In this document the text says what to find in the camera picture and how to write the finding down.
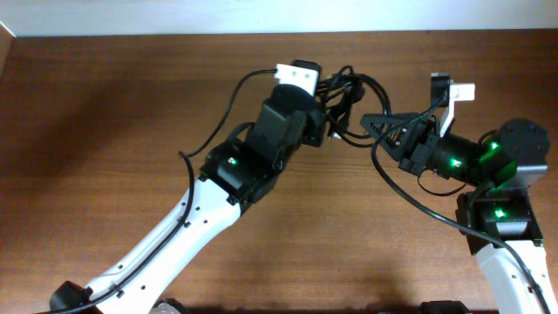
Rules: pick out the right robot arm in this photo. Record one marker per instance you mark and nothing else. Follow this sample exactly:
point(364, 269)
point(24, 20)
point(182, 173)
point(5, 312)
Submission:
point(496, 217)

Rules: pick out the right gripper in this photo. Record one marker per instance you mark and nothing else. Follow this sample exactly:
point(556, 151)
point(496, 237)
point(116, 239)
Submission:
point(418, 146)

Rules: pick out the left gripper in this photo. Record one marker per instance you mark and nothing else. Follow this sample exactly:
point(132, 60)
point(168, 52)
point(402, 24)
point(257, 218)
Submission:
point(316, 137)

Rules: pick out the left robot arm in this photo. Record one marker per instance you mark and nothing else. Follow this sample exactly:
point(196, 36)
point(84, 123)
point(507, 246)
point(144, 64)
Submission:
point(235, 175)

